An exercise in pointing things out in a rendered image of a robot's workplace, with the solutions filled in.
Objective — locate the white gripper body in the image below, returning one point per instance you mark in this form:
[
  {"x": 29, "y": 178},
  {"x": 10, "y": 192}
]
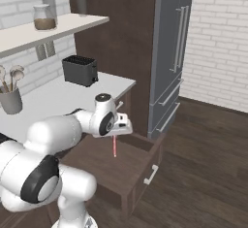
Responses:
[{"x": 125, "y": 129}]

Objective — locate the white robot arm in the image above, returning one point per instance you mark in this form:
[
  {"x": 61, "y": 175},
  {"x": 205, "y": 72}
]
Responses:
[{"x": 51, "y": 141}]

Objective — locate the pink straw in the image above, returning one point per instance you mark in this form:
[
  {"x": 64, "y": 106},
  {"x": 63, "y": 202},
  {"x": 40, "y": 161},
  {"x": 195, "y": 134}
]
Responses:
[{"x": 114, "y": 146}]

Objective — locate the open brown wooden drawer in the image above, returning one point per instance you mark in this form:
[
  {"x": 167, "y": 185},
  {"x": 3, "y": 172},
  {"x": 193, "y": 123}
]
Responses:
[{"x": 113, "y": 170}]

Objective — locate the black toaster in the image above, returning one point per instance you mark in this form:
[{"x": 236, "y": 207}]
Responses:
[{"x": 79, "y": 70}]

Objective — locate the brown tall cabinet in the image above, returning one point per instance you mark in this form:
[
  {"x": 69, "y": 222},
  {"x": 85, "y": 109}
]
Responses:
[{"x": 116, "y": 50}]

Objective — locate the grey fridge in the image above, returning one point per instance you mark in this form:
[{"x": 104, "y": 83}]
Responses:
[{"x": 171, "y": 54}]

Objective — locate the grey utensil pot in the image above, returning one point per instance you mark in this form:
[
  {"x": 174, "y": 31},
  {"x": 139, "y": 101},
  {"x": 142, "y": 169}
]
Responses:
[{"x": 11, "y": 101}]

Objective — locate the wooden spoon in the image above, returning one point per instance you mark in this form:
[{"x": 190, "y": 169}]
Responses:
[
  {"x": 16, "y": 75},
  {"x": 2, "y": 76}
]

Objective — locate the grey cylinder container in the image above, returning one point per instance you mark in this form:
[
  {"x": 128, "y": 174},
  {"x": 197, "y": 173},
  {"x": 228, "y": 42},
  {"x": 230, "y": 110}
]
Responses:
[
  {"x": 81, "y": 3},
  {"x": 50, "y": 6}
]

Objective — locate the glass jar with brown contents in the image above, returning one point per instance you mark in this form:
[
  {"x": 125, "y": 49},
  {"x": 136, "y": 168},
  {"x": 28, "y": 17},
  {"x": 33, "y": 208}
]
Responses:
[{"x": 44, "y": 17}]

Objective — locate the grey shelf bracket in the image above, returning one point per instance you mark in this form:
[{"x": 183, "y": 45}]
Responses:
[{"x": 45, "y": 50}]

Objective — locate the white wall shelf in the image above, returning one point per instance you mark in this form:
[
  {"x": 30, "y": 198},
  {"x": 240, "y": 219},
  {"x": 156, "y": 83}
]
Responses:
[{"x": 48, "y": 31}]

